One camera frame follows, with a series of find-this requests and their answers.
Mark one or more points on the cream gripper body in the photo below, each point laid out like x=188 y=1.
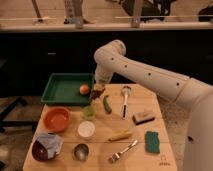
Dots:
x=99 y=86

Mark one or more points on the dark red grape bunch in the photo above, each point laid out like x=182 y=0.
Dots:
x=96 y=94

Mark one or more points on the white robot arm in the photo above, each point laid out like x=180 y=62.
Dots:
x=193 y=95

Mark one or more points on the green plastic cup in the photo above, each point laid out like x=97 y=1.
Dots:
x=88 y=113

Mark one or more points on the white plastic cup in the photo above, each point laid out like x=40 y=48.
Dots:
x=86 y=129

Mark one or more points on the small metal cup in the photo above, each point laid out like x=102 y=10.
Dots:
x=81 y=152

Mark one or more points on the orange peach fruit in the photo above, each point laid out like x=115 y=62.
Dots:
x=84 y=89

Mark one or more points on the green chili pepper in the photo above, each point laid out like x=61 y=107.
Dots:
x=106 y=105

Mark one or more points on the green plastic tray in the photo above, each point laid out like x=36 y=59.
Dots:
x=64 y=89

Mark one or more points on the tan block eraser brush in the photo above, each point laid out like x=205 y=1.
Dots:
x=142 y=117

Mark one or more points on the orange plastic bowl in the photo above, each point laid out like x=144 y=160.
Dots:
x=57 y=119

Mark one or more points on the silver metal fork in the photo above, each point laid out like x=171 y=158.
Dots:
x=116 y=156

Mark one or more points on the green sponge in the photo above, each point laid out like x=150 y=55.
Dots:
x=152 y=143

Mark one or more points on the dark red bowl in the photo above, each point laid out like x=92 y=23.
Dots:
x=40 y=153

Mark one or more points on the black office chair base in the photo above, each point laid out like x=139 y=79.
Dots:
x=8 y=118

